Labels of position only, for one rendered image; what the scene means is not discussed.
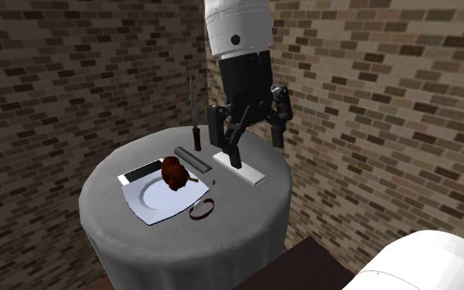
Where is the dark red ring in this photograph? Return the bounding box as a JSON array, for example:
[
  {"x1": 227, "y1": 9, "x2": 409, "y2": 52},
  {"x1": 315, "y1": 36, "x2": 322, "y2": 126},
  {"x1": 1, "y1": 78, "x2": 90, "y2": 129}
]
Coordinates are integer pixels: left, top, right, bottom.
[{"x1": 188, "y1": 197, "x2": 216, "y2": 222}]

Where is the dark red apple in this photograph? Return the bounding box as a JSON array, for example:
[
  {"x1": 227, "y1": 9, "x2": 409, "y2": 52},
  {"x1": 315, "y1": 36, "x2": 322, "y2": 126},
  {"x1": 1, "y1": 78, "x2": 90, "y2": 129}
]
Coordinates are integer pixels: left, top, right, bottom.
[{"x1": 160, "y1": 156, "x2": 200, "y2": 192}]

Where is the black and white tablet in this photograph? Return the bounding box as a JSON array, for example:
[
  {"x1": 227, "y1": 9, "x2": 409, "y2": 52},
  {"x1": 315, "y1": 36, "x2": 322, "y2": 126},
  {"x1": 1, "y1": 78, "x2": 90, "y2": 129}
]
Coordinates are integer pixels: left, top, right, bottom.
[{"x1": 117, "y1": 158, "x2": 164, "y2": 187}]

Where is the grey cylinder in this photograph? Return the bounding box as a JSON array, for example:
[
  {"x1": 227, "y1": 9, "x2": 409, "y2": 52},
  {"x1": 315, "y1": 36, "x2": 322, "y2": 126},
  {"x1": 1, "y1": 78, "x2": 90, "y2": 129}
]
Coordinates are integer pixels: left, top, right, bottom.
[{"x1": 173, "y1": 146, "x2": 213, "y2": 175}]

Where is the knife with dark red handle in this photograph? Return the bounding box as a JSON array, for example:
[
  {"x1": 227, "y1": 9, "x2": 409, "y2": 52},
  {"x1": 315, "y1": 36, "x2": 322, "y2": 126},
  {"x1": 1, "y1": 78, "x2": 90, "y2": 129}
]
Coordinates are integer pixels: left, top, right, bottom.
[{"x1": 189, "y1": 73, "x2": 203, "y2": 152}]

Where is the round table with grey cloth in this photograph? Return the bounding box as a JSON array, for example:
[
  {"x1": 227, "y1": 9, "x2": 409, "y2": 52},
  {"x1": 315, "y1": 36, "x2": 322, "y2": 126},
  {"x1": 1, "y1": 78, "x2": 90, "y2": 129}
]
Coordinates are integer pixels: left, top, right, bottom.
[{"x1": 77, "y1": 124, "x2": 293, "y2": 290}]

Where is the white square plate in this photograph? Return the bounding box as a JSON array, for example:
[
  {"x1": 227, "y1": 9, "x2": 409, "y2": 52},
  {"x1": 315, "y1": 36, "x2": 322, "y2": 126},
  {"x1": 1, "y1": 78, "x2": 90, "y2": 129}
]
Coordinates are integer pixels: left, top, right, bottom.
[{"x1": 121, "y1": 170, "x2": 211, "y2": 227}]

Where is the white flat bar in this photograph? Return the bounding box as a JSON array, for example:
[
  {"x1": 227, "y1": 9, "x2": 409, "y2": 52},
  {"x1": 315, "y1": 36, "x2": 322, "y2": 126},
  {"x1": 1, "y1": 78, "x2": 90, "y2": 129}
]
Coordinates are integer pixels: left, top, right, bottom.
[{"x1": 212, "y1": 152, "x2": 267, "y2": 188}]

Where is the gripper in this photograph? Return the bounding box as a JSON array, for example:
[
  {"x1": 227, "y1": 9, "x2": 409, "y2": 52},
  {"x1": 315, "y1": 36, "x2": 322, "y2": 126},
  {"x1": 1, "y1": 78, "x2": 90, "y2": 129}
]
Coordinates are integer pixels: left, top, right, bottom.
[{"x1": 208, "y1": 49, "x2": 294, "y2": 170}]

